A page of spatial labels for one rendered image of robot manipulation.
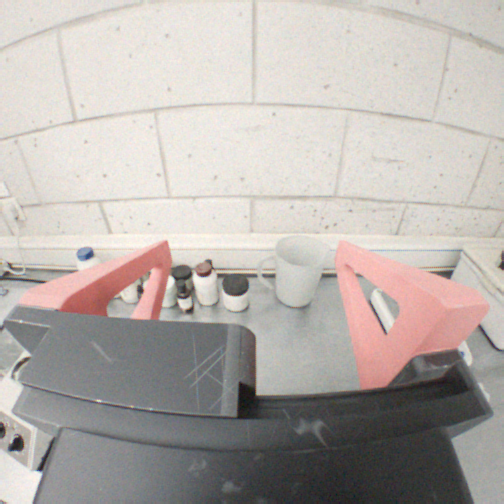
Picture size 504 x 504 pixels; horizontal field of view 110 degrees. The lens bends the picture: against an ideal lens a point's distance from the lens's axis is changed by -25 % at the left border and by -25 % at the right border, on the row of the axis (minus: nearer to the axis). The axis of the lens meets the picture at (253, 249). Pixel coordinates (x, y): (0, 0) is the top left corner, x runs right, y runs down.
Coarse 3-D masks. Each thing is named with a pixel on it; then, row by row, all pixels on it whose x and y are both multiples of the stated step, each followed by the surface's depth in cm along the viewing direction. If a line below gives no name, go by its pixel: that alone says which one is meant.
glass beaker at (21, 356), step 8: (8, 344) 31; (16, 344) 31; (0, 352) 29; (8, 352) 31; (16, 352) 32; (24, 352) 30; (0, 360) 29; (8, 360) 30; (16, 360) 28; (24, 360) 30; (0, 368) 28; (8, 368) 27; (16, 368) 28; (8, 376) 27; (16, 376) 28; (16, 384) 29
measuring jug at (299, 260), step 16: (288, 240) 61; (304, 240) 61; (272, 256) 54; (288, 256) 64; (304, 256) 63; (320, 256) 59; (288, 272) 53; (304, 272) 52; (320, 272) 54; (272, 288) 61; (288, 288) 56; (304, 288) 55; (288, 304) 60; (304, 304) 60
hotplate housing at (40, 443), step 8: (0, 408) 29; (24, 424) 28; (32, 432) 27; (40, 432) 28; (32, 440) 27; (40, 440) 28; (48, 440) 30; (32, 448) 26; (40, 448) 28; (48, 448) 29; (32, 456) 26; (40, 456) 27; (32, 464) 25; (40, 464) 27
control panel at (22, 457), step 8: (0, 416) 28; (8, 416) 28; (8, 424) 27; (16, 424) 28; (8, 432) 27; (16, 432) 27; (24, 432) 27; (0, 440) 26; (8, 440) 26; (24, 440) 26; (0, 448) 25; (24, 448) 26; (16, 456) 25; (24, 456) 25; (24, 464) 25
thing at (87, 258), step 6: (78, 252) 58; (84, 252) 58; (90, 252) 58; (78, 258) 57; (84, 258) 57; (90, 258) 59; (96, 258) 60; (78, 264) 58; (84, 264) 58; (90, 264) 58; (96, 264) 60
